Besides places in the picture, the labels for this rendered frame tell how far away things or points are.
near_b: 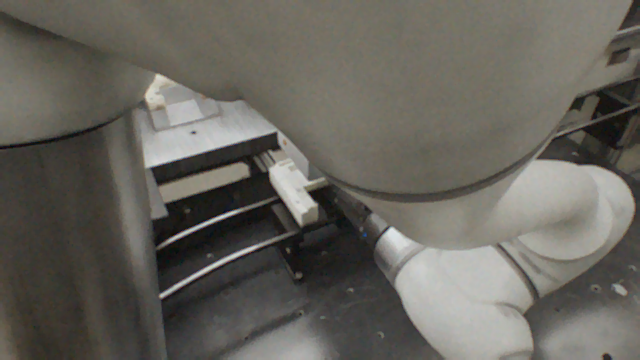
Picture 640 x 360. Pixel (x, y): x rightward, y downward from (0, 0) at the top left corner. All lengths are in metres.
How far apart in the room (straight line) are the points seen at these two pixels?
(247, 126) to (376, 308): 0.44
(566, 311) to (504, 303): 0.46
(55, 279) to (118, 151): 0.06
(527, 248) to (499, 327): 0.09
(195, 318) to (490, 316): 0.57
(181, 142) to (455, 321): 0.62
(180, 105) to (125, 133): 0.83
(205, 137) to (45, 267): 0.73
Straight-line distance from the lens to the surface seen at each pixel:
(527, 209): 0.33
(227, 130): 0.96
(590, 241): 0.57
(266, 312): 0.92
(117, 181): 0.24
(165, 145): 0.95
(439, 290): 0.57
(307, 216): 0.82
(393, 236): 0.62
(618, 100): 1.46
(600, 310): 1.06
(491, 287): 0.57
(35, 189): 0.22
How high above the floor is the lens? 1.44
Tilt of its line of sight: 40 degrees down
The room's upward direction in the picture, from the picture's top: straight up
